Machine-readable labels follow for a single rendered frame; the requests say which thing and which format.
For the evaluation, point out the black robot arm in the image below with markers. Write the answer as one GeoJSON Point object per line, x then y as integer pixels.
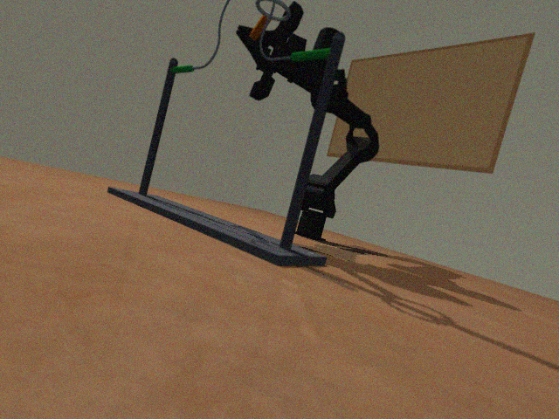
{"type": "Point", "coordinates": [320, 192]}

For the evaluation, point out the grey ring with orange handle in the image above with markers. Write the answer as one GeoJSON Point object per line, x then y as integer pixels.
{"type": "Point", "coordinates": [262, 22]}

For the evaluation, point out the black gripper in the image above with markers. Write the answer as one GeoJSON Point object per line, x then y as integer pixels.
{"type": "Point", "coordinates": [277, 39]}

